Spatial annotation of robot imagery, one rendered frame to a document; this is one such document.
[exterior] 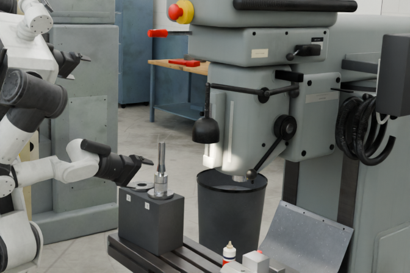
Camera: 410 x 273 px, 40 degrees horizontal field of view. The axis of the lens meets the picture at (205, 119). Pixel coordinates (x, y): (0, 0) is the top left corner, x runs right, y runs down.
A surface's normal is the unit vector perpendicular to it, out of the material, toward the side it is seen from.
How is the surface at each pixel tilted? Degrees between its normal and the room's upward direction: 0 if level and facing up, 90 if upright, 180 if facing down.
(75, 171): 115
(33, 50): 33
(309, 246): 62
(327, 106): 90
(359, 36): 90
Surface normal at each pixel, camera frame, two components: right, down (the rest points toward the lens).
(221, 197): -0.31, 0.26
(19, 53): 0.47, -0.73
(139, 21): 0.64, 0.19
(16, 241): 0.71, -0.34
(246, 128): 0.01, 0.22
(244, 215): 0.35, 0.28
